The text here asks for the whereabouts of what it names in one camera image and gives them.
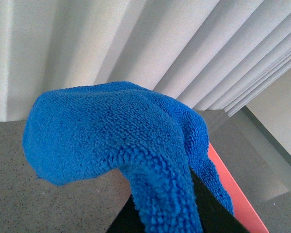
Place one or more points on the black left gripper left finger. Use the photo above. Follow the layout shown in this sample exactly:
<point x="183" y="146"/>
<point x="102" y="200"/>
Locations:
<point x="128" y="220"/>

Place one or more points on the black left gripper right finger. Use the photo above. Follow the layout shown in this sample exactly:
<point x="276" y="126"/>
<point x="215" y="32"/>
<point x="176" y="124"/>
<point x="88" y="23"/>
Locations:
<point x="214" y="217"/>

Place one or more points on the blue microfiber cloth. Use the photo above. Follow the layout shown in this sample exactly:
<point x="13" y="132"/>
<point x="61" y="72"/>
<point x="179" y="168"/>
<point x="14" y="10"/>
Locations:
<point x="154" y="140"/>

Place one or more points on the pink plastic box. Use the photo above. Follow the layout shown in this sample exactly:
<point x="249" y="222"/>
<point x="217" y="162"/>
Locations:
<point x="243" y="210"/>

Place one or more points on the white pleated curtain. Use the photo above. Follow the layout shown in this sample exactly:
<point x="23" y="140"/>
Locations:
<point x="208" y="54"/>

